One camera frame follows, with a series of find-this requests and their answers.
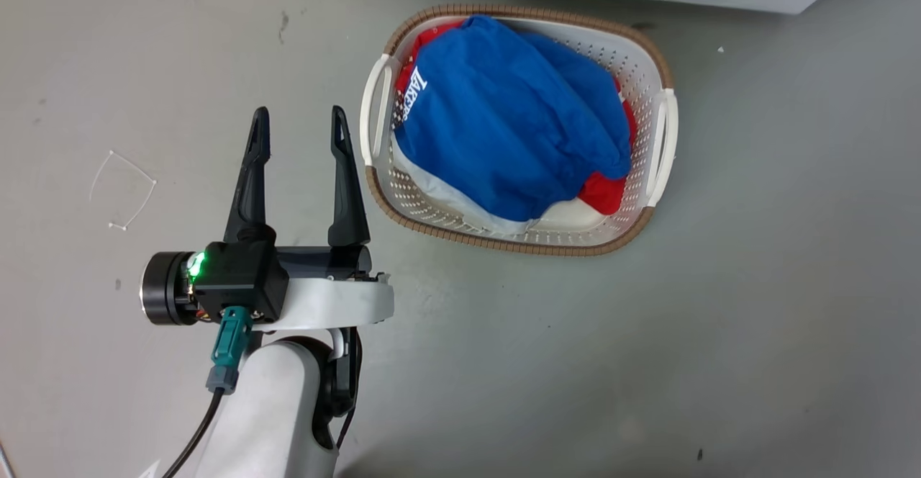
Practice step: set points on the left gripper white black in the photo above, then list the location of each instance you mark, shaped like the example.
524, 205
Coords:
338, 301

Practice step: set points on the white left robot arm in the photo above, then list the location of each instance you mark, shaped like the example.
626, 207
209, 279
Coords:
266, 413

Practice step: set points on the blue garment with white lettering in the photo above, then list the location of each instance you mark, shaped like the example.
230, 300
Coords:
504, 118

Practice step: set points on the red garment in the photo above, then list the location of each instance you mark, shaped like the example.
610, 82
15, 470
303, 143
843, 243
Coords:
604, 191

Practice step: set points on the white laundry basket brown rim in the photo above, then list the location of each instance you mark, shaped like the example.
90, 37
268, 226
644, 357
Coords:
651, 89

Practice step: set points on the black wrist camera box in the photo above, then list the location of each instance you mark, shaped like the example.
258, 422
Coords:
230, 283

